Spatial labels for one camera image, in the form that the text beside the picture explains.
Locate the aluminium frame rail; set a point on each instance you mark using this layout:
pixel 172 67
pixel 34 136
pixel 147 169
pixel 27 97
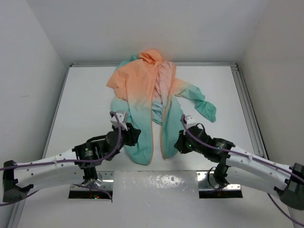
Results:
pixel 99 64
pixel 249 114

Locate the orange and teal gradient jacket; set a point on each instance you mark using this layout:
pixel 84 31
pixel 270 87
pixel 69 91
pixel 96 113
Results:
pixel 147 89

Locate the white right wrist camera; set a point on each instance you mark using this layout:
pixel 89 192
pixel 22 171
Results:
pixel 188 121

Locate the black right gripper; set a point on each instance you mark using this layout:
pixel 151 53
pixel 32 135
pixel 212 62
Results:
pixel 179 144

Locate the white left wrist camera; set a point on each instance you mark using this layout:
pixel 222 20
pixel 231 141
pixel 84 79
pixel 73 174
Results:
pixel 119 119

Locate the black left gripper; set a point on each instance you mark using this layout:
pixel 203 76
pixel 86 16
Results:
pixel 132 134

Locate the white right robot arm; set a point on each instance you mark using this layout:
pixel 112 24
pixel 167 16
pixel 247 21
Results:
pixel 237 166

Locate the aluminium frame rail right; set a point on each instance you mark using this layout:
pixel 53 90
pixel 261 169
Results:
pixel 249 114

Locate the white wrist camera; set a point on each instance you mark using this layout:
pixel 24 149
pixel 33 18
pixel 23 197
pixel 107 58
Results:
pixel 188 121
pixel 119 119

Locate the aluminium frame rail back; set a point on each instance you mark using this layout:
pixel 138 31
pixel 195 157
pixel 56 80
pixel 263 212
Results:
pixel 99 64

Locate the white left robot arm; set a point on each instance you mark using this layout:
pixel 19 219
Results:
pixel 77 166

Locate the shiny metal base plate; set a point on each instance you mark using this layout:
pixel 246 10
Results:
pixel 204 181

